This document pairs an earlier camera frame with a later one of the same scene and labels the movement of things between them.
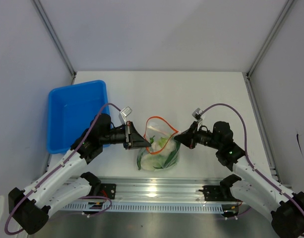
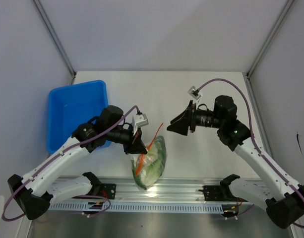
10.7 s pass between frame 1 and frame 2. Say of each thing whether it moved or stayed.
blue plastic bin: stayed
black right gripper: moved
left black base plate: stayed
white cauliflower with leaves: moved
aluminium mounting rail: stayed
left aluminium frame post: stayed
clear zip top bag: moved
